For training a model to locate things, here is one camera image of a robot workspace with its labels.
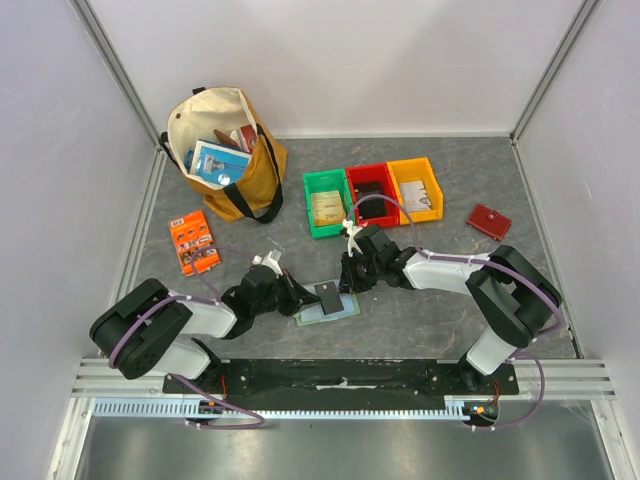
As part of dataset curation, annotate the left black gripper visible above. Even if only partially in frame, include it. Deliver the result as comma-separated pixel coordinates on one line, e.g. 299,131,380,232
252,268,321,316

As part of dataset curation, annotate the green card holder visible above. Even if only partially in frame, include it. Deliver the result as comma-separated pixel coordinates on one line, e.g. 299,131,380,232
294,292,361,329

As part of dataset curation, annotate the black credit card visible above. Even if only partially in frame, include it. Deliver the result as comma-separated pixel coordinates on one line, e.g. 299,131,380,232
314,281,344,316

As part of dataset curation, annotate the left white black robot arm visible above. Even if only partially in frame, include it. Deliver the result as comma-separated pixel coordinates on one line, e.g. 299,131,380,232
89,265,321,393

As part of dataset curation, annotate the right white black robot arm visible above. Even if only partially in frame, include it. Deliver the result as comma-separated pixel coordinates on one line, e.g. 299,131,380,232
339,220,565,394

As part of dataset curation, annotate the yellow cards stack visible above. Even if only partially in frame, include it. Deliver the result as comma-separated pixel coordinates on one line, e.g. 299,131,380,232
310,190,345,227

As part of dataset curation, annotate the black cards stack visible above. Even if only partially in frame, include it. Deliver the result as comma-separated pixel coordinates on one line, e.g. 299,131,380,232
354,181,388,220

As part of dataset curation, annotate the white cards stack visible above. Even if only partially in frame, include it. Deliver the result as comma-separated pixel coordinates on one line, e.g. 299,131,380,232
399,180,432,213

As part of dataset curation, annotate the red card holder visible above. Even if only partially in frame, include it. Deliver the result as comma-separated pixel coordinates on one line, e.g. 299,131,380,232
466,204,512,242

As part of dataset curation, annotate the mustard canvas tote bag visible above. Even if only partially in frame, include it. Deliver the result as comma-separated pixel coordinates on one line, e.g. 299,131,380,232
159,87,288,224

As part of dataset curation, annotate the red plastic bin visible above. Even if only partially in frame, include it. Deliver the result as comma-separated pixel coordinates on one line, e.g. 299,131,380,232
346,163,399,228

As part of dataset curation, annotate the yellow plastic bin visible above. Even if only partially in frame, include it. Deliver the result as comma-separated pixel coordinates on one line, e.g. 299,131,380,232
387,157,444,225

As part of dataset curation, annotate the orange screw box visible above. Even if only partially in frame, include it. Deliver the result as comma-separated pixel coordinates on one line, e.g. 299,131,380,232
168,210,221,276

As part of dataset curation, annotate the blue white book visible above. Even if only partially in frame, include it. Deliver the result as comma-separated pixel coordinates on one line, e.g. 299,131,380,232
185,139,251,187

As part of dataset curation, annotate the red white box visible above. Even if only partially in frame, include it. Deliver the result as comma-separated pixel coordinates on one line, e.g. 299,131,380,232
230,124,257,154

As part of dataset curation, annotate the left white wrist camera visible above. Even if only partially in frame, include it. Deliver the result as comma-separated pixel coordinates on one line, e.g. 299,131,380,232
252,249,283,276

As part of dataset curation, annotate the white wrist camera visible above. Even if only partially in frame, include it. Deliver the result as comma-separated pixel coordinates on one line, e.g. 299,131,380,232
252,249,283,276
340,219,363,257

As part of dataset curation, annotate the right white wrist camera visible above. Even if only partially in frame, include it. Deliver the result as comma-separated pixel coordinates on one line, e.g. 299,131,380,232
340,219,363,257

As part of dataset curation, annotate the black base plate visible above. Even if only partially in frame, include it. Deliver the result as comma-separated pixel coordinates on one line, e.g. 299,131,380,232
192,359,519,412

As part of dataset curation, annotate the grey cable duct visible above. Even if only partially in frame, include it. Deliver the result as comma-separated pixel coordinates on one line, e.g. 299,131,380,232
93,398,476,421

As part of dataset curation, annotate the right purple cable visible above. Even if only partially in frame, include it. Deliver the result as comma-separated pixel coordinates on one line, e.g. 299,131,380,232
344,195,569,434

